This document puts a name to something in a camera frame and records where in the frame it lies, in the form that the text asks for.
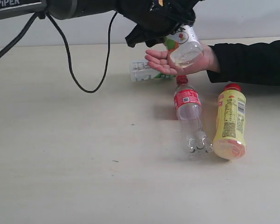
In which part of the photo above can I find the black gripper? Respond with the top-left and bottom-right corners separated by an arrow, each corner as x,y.
115,0 -> 196,48

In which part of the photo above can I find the clear bottle floral white label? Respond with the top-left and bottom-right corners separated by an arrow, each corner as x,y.
164,25 -> 203,68

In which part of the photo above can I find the clear bottle green white label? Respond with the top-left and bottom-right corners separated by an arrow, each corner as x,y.
130,59 -> 175,82

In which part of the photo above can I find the clear bottle red label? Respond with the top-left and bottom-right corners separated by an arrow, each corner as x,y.
174,76 -> 213,159

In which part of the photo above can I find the yellow juice bottle red cap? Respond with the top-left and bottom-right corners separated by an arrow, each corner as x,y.
213,83 -> 246,160

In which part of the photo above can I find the black sleeved forearm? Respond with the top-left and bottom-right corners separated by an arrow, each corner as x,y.
207,40 -> 280,86

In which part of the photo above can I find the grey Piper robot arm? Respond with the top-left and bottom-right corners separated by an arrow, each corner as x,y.
0,0 -> 198,48

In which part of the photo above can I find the person's open hand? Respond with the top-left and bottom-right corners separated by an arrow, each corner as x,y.
145,43 -> 221,76

